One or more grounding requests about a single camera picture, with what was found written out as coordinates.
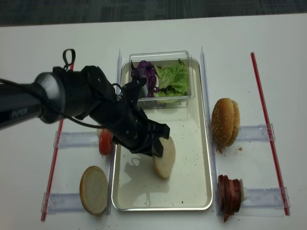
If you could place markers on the left red strip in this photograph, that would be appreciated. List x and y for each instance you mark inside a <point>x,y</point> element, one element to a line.
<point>51,173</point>

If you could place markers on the brown meat patty slices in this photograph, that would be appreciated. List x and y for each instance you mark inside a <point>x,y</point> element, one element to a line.
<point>230,194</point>

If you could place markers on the tan bottom bun slice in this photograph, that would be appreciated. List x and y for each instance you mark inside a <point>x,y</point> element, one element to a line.
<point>93,190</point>

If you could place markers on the upper right clear rail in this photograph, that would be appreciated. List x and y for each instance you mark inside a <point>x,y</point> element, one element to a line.
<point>264,132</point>

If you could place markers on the pale bun slice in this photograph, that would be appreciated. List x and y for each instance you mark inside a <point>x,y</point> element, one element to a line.
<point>163,166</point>

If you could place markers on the sesame bun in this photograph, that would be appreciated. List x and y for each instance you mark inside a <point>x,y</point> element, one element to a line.
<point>236,124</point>
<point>222,121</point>

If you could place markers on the upper left clear rail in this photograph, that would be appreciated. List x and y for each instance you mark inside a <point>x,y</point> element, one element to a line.
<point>76,139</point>

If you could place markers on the green lettuce leaves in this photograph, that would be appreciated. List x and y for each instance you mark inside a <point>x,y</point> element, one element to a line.
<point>173,80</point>

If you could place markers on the lower left clear rail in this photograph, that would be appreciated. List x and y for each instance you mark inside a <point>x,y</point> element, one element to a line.
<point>60,203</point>

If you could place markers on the lower right clear rail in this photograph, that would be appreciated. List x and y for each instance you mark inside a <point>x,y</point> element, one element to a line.
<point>266,198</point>

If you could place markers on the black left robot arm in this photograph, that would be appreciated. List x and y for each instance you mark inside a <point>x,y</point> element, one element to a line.
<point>74,95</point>

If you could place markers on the purple cabbage leaves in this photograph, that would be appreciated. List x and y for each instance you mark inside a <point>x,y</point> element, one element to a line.
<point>146,70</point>

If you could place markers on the sesame bun behind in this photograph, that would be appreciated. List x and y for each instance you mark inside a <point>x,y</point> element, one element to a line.
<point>236,124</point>

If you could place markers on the right long clear divider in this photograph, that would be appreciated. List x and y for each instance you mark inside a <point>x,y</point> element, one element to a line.
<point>206,102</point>

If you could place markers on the silver metal tray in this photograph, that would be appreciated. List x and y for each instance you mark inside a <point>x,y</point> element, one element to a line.
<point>180,180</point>

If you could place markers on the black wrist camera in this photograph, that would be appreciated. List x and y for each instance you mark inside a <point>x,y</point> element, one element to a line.
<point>135,90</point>

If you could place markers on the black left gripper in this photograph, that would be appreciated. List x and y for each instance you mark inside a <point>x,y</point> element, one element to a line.
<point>131,128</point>

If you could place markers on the red tomato slices stack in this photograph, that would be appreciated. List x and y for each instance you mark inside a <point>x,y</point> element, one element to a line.
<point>105,142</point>

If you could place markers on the right red strip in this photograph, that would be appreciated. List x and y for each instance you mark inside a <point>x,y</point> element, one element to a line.
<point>286,205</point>

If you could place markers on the sesame top bun front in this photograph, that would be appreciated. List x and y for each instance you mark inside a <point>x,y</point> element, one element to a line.
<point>222,121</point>

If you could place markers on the white pusher behind tomato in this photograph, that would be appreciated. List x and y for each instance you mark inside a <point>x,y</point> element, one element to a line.
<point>98,132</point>

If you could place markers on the clear rail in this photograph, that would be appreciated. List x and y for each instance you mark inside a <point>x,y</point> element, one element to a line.
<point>76,139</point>
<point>266,198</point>
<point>264,132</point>
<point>60,203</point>

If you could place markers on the clear plastic salad box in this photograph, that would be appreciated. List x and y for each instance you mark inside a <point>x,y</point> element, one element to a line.
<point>165,59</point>

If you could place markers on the red strip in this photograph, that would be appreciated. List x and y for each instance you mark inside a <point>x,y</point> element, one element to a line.
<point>51,173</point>
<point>286,205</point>

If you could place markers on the white pusher behind patties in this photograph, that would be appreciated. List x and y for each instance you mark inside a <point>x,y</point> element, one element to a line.
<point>242,190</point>

